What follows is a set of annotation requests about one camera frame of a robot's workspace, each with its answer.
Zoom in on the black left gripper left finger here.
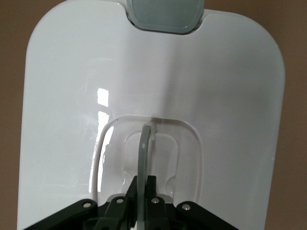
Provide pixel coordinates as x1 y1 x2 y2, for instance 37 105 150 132
94 175 138 230

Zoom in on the translucent grey lid handle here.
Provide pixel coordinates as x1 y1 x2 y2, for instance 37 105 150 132
136 121 159 230

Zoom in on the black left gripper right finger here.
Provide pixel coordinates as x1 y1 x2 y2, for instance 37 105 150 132
145 175 173 230

